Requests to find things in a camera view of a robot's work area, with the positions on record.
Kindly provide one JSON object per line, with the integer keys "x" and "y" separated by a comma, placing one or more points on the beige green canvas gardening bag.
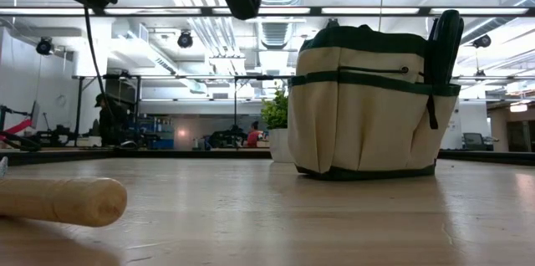
{"x": 368, "y": 132}

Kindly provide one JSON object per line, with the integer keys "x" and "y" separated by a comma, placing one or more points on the green plant in white pot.
{"x": 276, "y": 111}

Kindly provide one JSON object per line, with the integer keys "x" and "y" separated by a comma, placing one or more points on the person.
{"x": 253, "y": 137}
{"x": 109, "y": 124}

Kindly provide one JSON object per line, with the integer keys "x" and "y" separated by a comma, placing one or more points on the blue storage bins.
{"x": 161, "y": 136}

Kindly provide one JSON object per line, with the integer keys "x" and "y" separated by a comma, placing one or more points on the dark green pruning shears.
{"x": 445, "y": 48}

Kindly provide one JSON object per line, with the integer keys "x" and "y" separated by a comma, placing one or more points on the white pillar with icons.
{"x": 468, "y": 117}

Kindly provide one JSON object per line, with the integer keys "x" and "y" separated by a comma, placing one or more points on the red black background machine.
{"x": 18, "y": 130}

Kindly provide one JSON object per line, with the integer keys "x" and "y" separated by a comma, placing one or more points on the grey office chair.
{"x": 474, "y": 140}

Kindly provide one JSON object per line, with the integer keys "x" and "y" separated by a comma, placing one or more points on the black ceiling camera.
{"x": 482, "y": 41}
{"x": 184, "y": 39}
{"x": 44, "y": 46}

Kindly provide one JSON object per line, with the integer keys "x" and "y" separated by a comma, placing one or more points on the black background rig frame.
{"x": 188, "y": 77}

